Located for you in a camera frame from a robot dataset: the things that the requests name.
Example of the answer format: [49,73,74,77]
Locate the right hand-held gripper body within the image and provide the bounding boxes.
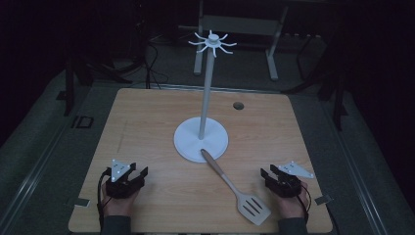
[264,161,315,199]

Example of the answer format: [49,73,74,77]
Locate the white metal frame stand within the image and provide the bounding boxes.
[193,0,290,82]

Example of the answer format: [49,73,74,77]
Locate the small metal table bracket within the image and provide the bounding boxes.
[73,197,92,209]
[314,194,334,207]

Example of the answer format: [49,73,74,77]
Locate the white hook stand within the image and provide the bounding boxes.
[173,29,238,164]

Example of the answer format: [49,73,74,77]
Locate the black floor cables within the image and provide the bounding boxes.
[142,40,170,90]

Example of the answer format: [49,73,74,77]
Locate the slotted spatula with wooden handle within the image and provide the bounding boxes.
[200,148,272,227]

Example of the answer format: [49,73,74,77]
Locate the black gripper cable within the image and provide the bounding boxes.
[299,181,313,226]
[96,167,113,230]

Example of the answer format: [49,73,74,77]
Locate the person's left hand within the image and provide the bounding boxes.
[101,183,140,217]

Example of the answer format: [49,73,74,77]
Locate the person's right hand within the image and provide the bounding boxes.
[272,183,310,219]

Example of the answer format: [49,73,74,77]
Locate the black metal stand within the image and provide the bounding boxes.
[282,30,349,132]
[56,57,133,118]

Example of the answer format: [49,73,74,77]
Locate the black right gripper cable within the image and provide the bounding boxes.
[299,181,313,226]

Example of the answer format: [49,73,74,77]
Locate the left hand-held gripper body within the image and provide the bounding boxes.
[104,159,147,200]

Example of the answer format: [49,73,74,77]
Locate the black floor socket plate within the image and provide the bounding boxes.
[70,115,95,129]

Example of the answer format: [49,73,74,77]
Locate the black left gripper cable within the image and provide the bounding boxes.
[96,167,113,230]

